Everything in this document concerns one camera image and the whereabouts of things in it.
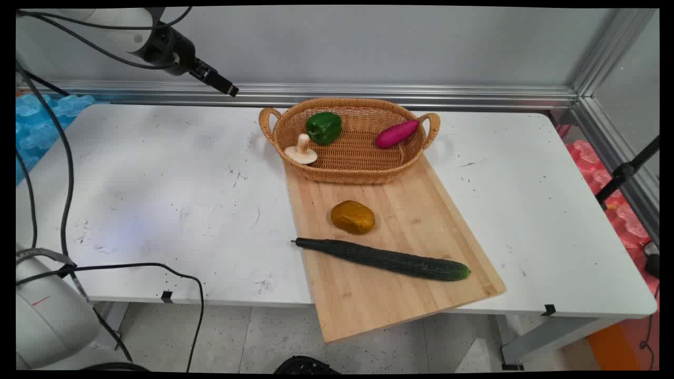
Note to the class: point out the slanted aluminium frame rail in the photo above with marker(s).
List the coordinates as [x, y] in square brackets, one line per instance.
[616, 121]

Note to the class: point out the long aluminium frame rail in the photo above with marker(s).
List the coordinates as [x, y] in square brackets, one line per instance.
[368, 93]

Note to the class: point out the magenta sweet potato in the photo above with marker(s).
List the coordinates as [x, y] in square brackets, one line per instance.
[396, 133]

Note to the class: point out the black plug device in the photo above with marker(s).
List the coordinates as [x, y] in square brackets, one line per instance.
[653, 263]

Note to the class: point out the bamboo cutting board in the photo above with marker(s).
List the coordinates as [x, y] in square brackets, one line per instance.
[389, 295]

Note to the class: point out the red foam mat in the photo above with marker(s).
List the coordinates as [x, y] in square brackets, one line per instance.
[621, 210]

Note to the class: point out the blue foam mat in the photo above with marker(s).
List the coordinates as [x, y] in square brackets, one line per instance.
[37, 126]

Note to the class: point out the black tripod stand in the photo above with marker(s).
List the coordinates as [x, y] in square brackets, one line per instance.
[624, 171]

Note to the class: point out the black round floor object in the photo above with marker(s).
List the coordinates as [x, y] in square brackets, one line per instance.
[305, 365]

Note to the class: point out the beige mushroom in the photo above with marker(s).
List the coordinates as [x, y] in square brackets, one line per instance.
[301, 152]

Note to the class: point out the orange floor mat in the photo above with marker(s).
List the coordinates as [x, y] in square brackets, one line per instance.
[616, 347]

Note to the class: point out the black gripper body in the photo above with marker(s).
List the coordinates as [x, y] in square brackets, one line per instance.
[171, 50]

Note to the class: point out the green bell pepper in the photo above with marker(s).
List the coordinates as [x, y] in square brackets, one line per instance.
[323, 127]

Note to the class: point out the yellow-brown potato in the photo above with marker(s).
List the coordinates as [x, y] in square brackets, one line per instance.
[353, 217]

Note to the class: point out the black table edge clip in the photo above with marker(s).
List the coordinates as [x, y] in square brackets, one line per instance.
[167, 296]
[548, 310]

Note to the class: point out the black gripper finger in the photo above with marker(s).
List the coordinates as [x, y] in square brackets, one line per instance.
[216, 72]
[210, 82]

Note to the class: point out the long dark green cucumber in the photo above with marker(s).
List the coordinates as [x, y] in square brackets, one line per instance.
[384, 259]

